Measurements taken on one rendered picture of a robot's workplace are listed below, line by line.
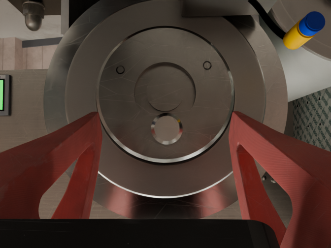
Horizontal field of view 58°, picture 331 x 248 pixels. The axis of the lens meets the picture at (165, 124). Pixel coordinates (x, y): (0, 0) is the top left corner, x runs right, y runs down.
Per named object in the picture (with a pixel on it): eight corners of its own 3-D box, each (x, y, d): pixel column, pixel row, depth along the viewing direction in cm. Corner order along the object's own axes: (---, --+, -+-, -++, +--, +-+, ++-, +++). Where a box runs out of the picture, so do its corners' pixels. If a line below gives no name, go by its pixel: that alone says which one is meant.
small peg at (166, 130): (180, 110, 13) (184, 142, 13) (178, 116, 16) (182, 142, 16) (148, 114, 13) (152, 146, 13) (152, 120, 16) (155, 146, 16)
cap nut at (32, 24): (39, 0, 50) (39, 26, 49) (48, 10, 53) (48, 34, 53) (17, 0, 50) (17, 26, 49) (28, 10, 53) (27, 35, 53)
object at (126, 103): (230, 20, 16) (239, 159, 16) (223, 34, 18) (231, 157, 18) (92, 27, 16) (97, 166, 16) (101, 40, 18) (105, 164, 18)
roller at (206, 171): (258, -8, 17) (274, 192, 16) (204, 84, 43) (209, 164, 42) (61, 3, 17) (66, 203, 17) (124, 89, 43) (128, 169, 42)
